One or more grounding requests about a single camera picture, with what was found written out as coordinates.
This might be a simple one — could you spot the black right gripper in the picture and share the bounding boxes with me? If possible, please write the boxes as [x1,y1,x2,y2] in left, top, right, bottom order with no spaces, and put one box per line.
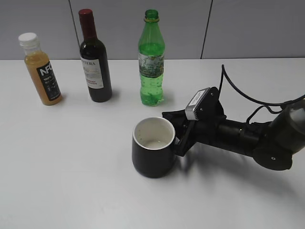
[162,87,225,156]

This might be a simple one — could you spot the black mug white inside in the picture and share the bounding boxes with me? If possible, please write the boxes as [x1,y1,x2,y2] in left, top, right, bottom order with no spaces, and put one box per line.
[132,117,175,178]

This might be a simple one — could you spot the green sprite bottle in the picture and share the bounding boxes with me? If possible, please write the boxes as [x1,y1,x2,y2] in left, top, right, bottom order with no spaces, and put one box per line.
[138,9,165,106]

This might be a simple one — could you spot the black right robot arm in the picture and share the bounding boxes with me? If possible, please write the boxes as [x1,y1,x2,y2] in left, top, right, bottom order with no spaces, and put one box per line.
[162,87,305,171]

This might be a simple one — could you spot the red wine bottle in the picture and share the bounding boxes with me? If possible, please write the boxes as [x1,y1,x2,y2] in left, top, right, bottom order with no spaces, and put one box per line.
[79,9,112,103]

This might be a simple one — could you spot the orange juice bottle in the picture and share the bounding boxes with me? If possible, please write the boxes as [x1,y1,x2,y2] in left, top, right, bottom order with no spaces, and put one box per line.
[18,32,62,105]

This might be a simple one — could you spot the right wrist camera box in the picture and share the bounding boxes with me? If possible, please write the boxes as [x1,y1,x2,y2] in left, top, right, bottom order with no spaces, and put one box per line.
[184,87,211,121]

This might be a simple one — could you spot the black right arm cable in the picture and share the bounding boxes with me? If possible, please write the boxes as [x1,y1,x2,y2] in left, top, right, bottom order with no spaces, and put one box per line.
[219,63,305,124]

